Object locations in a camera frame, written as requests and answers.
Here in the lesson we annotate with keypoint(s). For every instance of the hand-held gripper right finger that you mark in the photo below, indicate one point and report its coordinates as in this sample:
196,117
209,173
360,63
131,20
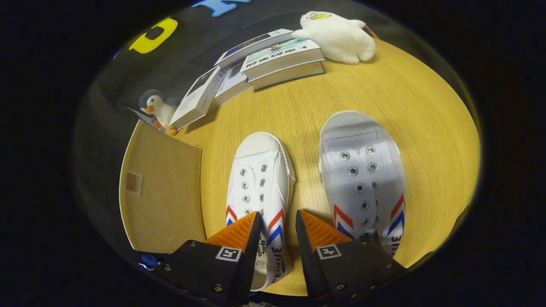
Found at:
307,260

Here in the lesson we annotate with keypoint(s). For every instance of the white canvas shoe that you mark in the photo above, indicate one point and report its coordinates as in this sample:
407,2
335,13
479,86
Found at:
362,140
260,170

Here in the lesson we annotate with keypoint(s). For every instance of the white duck plush toy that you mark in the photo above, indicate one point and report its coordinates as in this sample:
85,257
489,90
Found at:
337,36

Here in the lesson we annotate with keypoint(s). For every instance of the thin white booklet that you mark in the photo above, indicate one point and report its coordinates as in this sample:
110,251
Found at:
232,83

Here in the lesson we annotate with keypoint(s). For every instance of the blue picture cover book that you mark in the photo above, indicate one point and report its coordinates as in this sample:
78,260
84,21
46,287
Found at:
251,47

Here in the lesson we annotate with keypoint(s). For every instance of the penguin plush toy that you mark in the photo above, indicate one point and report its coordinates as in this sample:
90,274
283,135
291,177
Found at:
157,106

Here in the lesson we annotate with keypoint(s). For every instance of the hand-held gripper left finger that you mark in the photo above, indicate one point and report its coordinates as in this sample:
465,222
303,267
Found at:
251,256

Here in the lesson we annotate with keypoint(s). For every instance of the white portrait cover book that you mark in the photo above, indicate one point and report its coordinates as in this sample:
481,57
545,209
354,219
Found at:
196,100

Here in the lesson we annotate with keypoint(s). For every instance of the black backdrop cloth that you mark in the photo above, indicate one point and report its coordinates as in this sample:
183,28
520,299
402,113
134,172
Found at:
179,59

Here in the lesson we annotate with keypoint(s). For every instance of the beige fabric storage box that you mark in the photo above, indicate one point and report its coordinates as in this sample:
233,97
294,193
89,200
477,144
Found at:
166,192

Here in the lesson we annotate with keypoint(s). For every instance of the thick teal cover book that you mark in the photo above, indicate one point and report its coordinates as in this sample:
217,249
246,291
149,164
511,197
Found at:
281,64

